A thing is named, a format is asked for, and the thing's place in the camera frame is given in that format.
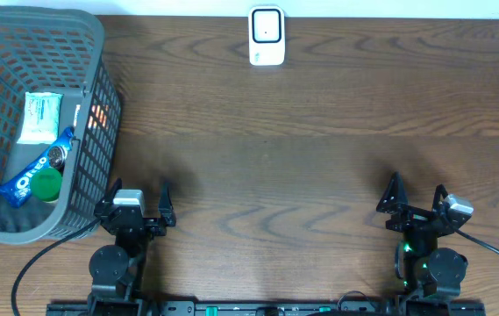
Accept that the orange snack packet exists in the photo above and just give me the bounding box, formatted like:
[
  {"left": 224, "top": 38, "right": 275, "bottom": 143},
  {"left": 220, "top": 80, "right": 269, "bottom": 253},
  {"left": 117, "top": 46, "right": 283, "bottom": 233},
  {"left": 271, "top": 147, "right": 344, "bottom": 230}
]
[{"left": 73, "top": 104, "right": 108, "bottom": 129}]

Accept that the white barcode scanner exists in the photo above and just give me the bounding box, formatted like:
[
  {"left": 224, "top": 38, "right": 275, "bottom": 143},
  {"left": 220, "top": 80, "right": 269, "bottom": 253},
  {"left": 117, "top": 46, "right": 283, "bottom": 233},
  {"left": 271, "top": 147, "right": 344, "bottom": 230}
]
[{"left": 248, "top": 5, "right": 286, "bottom": 66}]

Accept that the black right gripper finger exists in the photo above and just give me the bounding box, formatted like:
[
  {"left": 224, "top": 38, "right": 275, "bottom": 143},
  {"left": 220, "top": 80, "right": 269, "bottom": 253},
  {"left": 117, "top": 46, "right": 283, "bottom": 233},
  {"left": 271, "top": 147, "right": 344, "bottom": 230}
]
[
  {"left": 376, "top": 172, "right": 409, "bottom": 214},
  {"left": 432, "top": 184, "right": 449, "bottom": 215}
]

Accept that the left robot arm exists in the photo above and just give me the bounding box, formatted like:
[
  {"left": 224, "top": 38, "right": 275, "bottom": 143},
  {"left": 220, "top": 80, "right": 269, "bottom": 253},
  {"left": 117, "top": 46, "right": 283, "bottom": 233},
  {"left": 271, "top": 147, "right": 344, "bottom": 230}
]
[{"left": 87, "top": 180, "right": 176, "bottom": 315}]

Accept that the pale green wipes packet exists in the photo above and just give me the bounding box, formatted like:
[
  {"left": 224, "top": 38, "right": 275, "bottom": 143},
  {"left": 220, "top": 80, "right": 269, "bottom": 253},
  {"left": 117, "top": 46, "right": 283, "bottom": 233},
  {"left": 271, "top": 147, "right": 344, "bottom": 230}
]
[{"left": 17, "top": 92, "right": 63, "bottom": 145}]

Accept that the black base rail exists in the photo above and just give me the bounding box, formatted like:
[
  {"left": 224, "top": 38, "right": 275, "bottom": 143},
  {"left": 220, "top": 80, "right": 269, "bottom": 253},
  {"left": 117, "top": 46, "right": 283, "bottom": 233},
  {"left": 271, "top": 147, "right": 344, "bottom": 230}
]
[{"left": 46, "top": 299, "right": 487, "bottom": 316}]

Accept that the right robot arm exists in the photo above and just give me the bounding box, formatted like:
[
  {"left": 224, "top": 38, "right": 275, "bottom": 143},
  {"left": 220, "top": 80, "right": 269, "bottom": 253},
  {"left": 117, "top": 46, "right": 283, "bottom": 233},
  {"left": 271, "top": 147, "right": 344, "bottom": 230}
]
[{"left": 376, "top": 172, "right": 474, "bottom": 312}]

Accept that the green lid white jar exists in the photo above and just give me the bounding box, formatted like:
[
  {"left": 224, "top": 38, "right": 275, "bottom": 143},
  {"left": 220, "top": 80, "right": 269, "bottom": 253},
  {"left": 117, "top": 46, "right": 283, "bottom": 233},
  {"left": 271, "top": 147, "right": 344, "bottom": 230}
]
[{"left": 30, "top": 168, "right": 62, "bottom": 203}]

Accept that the left black cable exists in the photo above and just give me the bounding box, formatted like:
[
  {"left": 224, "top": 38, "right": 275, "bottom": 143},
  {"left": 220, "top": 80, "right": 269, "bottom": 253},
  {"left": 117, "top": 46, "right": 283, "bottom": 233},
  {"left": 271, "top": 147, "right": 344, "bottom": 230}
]
[{"left": 10, "top": 218, "right": 102, "bottom": 316}]

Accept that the grey plastic mesh basket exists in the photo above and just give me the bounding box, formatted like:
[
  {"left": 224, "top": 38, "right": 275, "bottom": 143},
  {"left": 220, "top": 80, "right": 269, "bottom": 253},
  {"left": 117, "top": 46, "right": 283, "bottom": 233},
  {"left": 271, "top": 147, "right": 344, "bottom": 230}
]
[{"left": 0, "top": 6, "right": 121, "bottom": 244}]

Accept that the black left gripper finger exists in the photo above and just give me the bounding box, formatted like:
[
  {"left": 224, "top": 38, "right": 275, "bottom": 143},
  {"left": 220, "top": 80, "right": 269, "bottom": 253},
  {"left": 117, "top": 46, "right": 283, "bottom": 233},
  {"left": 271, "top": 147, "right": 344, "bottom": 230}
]
[
  {"left": 102, "top": 178, "right": 122, "bottom": 205},
  {"left": 158, "top": 182, "right": 176, "bottom": 226}
]

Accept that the blue Oreo cookie pack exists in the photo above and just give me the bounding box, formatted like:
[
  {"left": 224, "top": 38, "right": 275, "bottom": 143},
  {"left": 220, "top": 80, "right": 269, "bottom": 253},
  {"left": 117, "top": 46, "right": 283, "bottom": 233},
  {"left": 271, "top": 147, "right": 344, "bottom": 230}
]
[{"left": 0, "top": 126, "right": 74, "bottom": 208}]

